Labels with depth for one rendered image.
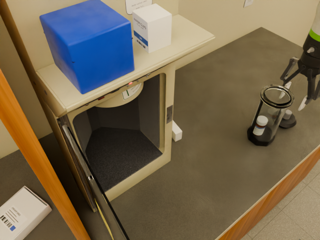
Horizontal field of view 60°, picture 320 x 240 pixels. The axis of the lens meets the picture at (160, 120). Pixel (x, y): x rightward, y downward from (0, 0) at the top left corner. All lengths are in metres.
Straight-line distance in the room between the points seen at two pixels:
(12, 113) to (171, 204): 0.64
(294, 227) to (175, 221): 1.29
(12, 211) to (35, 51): 0.62
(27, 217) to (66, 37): 0.68
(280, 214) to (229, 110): 1.07
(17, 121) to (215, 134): 0.83
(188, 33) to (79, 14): 0.22
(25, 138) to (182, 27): 0.36
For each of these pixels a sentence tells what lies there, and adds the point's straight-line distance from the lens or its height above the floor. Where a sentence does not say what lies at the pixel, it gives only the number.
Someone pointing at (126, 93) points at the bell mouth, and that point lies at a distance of 0.69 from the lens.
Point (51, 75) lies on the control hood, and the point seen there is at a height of 1.51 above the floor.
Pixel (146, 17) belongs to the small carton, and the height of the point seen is 1.57.
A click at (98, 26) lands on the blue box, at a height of 1.60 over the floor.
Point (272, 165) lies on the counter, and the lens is 1.10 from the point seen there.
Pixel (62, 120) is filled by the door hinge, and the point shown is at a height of 1.38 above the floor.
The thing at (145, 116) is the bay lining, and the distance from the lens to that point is 0.92.
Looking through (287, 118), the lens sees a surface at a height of 0.98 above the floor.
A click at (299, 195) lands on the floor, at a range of 2.24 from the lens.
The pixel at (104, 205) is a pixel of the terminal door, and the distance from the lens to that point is 0.46.
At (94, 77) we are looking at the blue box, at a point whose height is 1.53.
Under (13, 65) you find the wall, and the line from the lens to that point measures 1.01.
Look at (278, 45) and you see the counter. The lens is 1.72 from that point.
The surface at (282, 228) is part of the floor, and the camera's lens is 2.08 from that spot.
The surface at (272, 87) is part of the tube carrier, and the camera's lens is 1.04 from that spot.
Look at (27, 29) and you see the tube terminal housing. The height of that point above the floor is 1.58.
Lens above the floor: 1.80
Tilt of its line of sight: 48 degrees down
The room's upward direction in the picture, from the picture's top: straight up
